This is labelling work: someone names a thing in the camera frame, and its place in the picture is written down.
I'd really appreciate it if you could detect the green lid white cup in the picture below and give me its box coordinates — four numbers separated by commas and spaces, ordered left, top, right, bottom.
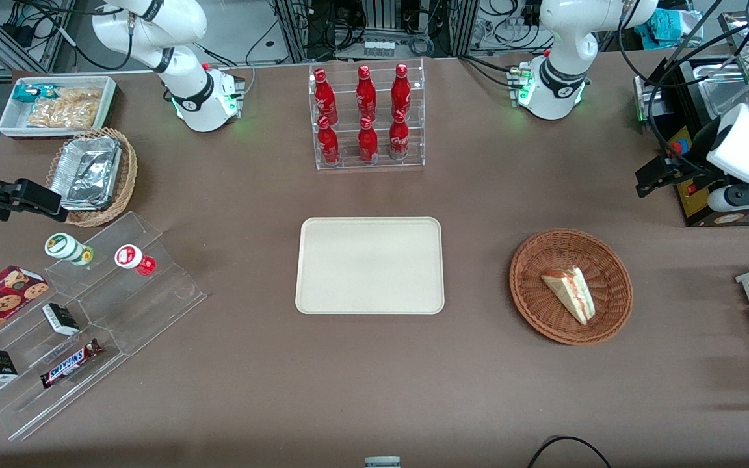
44, 232, 94, 267

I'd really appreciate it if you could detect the aluminium frame rack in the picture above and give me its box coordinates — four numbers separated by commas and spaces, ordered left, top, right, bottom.
274, 0, 479, 62

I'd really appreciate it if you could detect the Snickers chocolate bar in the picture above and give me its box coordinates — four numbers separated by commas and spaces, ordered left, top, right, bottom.
40, 339, 103, 390

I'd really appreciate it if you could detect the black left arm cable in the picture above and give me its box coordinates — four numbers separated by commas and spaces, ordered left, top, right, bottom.
616, 0, 749, 160

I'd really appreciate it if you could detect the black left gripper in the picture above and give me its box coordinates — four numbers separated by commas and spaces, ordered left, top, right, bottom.
635, 119, 730, 199

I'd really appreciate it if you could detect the teal snack packet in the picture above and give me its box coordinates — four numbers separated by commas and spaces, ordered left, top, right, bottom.
12, 83, 57, 103

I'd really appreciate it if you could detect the black looped cable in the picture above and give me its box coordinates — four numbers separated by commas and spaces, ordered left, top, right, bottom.
527, 435, 612, 468

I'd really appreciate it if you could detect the red cola bottle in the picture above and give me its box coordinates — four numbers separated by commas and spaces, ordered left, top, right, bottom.
356, 65, 377, 122
389, 109, 410, 161
313, 68, 339, 125
317, 116, 341, 166
391, 63, 412, 119
358, 116, 379, 164

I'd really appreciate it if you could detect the teal plastic bag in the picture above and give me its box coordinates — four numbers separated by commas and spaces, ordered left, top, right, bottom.
635, 8, 690, 47

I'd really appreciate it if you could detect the red lid white cup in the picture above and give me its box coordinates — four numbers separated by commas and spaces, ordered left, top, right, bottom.
114, 244, 157, 277

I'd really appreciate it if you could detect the light wicker basket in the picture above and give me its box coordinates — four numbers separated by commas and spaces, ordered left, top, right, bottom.
45, 127, 138, 228

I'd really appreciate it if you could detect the white rectangular bin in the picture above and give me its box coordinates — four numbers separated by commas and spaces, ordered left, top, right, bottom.
0, 75, 118, 140

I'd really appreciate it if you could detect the stack of foil containers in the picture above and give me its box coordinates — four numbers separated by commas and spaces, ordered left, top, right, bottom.
49, 135, 123, 212

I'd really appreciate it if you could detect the triangular sandwich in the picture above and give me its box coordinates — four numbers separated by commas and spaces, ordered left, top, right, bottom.
540, 265, 596, 326

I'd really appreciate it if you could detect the brown wicker basket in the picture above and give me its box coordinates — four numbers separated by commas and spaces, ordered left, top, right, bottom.
509, 228, 634, 346

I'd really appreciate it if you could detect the clear acrylic stepped display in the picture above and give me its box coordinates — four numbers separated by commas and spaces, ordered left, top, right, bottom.
0, 210, 207, 443

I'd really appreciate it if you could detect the silver metal pan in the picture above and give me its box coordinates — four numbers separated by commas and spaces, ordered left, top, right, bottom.
690, 60, 749, 121

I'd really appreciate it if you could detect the cream plastic tray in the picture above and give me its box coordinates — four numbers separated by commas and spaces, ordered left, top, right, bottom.
295, 216, 445, 316

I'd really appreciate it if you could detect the black machine with yellow panel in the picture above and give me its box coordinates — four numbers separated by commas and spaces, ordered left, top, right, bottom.
633, 55, 749, 228

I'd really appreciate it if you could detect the clear bag of crackers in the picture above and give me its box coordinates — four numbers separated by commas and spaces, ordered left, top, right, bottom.
27, 88, 103, 129

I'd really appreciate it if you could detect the clear acrylic bottle rack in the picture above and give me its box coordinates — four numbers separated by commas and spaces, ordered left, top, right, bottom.
308, 58, 426, 172

